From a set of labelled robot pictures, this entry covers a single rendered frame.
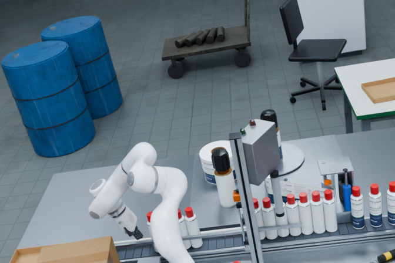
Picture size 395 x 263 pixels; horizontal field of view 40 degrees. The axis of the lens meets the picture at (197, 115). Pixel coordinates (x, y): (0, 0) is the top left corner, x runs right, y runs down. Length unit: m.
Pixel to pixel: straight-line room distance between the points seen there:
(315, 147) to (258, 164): 1.02
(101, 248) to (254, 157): 0.72
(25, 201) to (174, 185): 3.09
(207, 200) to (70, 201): 0.82
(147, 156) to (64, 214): 1.15
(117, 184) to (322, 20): 4.17
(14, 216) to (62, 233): 1.91
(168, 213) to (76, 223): 1.12
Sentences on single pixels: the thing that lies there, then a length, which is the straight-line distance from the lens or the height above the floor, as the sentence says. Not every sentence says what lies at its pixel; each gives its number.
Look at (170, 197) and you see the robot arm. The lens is 1.96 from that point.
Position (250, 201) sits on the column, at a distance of 2.14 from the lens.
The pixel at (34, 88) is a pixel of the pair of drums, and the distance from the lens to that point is 5.13.
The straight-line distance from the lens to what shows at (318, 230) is 2.44.
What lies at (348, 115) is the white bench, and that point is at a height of 0.43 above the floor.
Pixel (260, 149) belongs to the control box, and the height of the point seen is 1.42.
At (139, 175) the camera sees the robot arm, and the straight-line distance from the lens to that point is 1.92.
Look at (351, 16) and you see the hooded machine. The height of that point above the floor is 0.47.
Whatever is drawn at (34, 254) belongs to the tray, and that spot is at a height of 0.83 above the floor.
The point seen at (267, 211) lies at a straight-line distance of 2.35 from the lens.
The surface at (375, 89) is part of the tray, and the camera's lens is 3.75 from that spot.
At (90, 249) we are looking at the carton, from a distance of 2.28.
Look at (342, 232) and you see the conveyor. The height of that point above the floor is 0.88.
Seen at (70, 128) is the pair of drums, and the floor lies 0.26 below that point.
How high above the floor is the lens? 2.50
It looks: 27 degrees down
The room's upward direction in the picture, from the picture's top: 12 degrees counter-clockwise
